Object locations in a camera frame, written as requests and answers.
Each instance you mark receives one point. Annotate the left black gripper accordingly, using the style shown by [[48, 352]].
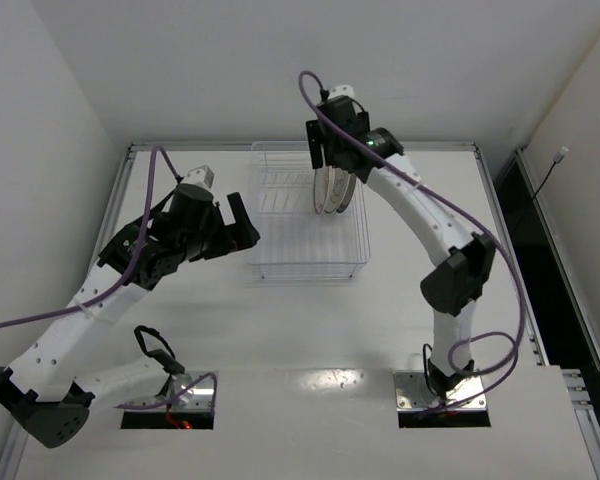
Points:
[[225, 232]]

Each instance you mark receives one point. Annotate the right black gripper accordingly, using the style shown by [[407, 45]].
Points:
[[327, 147]]

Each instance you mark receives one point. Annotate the orange sunburst plate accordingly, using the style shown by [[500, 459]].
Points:
[[323, 184]]

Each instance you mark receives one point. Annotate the green rimmed white plate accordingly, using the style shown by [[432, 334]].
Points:
[[338, 189]]

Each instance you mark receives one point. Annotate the blue rimmed white plate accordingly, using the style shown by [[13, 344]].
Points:
[[350, 191]]

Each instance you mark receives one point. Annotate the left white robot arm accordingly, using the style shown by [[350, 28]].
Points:
[[43, 389]]

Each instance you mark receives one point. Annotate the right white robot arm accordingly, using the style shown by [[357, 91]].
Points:
[[462, 263]]

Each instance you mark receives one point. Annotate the clear wire dish rack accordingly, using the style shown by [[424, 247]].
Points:
[[296, 243]]

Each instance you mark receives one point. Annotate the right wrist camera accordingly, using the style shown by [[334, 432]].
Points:
[[340, 90]]

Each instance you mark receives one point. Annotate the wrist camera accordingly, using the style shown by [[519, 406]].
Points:
[[340, 90], [202, 176]]

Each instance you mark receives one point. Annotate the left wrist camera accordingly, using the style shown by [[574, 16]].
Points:
[[202, 176]]

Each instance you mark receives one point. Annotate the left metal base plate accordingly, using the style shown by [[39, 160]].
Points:
[[189, 392]]

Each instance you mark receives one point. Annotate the metal base plate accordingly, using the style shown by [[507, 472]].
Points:
[[412, 394], [189, 392]]

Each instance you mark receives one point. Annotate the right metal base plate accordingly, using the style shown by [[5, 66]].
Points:
[[412, 394]]

